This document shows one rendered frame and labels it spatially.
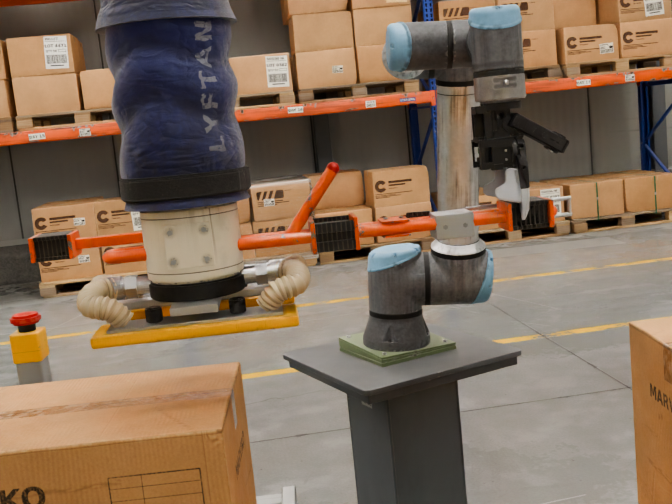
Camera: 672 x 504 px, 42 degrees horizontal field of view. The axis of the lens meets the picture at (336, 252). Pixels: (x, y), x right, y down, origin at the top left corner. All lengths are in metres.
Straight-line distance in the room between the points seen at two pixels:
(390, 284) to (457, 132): 0.45
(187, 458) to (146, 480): 0.08
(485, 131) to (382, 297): 0.92
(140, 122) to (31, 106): 7.37
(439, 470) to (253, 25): 7.98
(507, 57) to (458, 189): 0.80
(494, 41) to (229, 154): 0.50
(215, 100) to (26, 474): 0.67
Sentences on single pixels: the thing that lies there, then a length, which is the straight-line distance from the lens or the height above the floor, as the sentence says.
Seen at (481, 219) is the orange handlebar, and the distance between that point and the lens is 1.59.
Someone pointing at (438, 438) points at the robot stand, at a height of 0.51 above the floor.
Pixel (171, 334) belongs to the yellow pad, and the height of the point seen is 1.10.
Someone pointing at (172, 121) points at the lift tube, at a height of 1.44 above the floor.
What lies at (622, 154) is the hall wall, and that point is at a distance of 11.13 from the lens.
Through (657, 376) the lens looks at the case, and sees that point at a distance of 1.81.
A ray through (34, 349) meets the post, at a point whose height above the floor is 0.96.
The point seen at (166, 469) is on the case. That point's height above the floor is 0.89.
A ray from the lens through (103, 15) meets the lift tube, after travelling 1.53.
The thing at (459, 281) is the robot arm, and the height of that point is 0.95.
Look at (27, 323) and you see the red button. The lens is 2.16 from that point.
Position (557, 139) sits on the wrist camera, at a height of 1.34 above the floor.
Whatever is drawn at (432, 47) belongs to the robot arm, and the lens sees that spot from 1.69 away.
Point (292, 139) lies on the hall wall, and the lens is 10.03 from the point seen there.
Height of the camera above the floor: 1.42
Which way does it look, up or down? 9 degrees down
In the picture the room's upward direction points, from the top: 6 degrees counter-clockwise
